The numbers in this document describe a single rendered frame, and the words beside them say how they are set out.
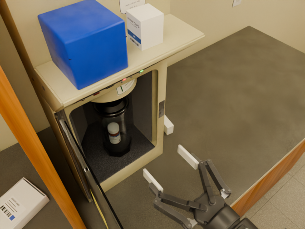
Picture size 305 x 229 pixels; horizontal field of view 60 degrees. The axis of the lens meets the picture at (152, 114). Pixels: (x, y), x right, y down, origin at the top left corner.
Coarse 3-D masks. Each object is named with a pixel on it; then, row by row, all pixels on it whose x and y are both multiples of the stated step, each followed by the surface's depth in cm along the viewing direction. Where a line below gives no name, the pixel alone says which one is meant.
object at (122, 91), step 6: (126, 84) 69; (132, 84) 71; (114, 90) 67; (120, 90) 68; (126, 90) 69; (102, 96) 67; (108, 96) 67; (114, 96) 68; (120, 96) 69; (102, 102) 68
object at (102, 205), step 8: (64, 128) 53; (72, 144) 50; (72, 152) 60; (80, 160) 48; (80, 168) 56; (88, 176) 46; (88, 184) 54; (96, 184) 45; (88, 192) 76; (96, 192) 44; (96, 200) 50; (96, 208) 69; (104, 208) 42; (104, 216) 47; (112, 216) 41; (104, 224) 64; (112, 224) 40
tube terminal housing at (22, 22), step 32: (0, 0) 41; (32, 0) 40; (64, 0) 43; (96, 0) 47; (160, 0) 56; (32, 32) 43; (32, 64) 46; (160, 64) 69; (96, 96) 61; (160, 96) 78; (160, 128) 89
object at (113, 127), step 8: (104, 112) 76; (112, 112) 76; (120, 112) 76; (104, 120) 79; (112, 120) 78; (120, 120) 80; (104, 128) 82; (112, 128) 81; (120, 128) 82; (128, 128) 87; (104, 136) 86; (112, 136) 84; (120, 136) 85; (128, 136) 89; (112, 144) 87; (120, 144) 88; (128, 144) 92
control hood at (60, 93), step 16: (176, 32) 54; (192, 32) 54; (128, 48) 51; (160, 48) 51; (176, 48) 51; (48, 64) 47; (128, 64) 47; (144, 64) 48; (48, 80) 44; (64, 80) 44; (112, 80) 45; (48, 96) 49; (64, 96) 42; (80, 96) 42
